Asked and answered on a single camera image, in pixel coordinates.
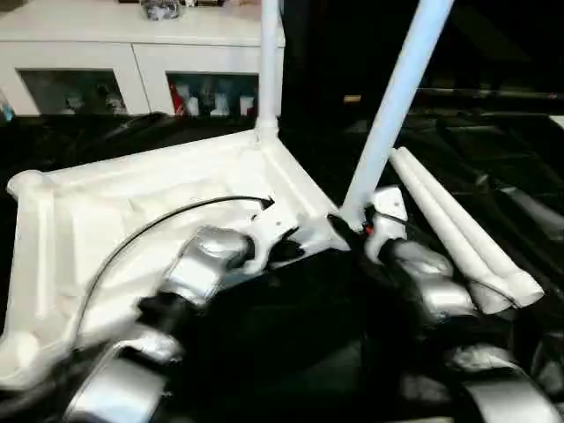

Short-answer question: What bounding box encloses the white plastic table leg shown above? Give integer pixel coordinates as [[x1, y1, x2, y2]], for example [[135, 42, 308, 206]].
[[256, 0, 286, 134], [398, 147, 546, 308], [389, 148, 516, 315], [340, 0, 456, 231]]

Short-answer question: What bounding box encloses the white plastic table top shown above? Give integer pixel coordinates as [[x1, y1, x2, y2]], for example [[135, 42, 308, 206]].
[[0, 126, 354, 392]]

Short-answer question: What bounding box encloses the black plastic mat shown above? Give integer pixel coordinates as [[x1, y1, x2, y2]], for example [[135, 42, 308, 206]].
[[0, 109, 564, 423]]

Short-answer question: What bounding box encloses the red bottle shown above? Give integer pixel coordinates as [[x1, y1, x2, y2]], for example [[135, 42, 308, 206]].
[[171, 81, 187, 116]]

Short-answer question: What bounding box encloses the white cabinet with glass doors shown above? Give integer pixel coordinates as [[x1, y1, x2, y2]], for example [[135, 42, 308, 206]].
[[0, 3, 286, 117]]

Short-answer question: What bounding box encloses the dark patterned jar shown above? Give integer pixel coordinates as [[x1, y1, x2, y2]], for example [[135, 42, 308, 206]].
[[139, 0, 182, 21]]

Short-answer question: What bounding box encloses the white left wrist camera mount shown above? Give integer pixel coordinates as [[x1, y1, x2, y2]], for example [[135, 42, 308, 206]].
[[245, 204, 301, 273]]

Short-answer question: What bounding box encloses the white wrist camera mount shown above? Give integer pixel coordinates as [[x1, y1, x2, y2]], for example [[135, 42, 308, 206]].
[[364, 186, 410, 262], [245, 204, 301, 273]]

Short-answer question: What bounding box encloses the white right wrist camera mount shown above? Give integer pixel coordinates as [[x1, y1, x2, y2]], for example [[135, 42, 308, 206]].
[[364, 186, 410, 262]]

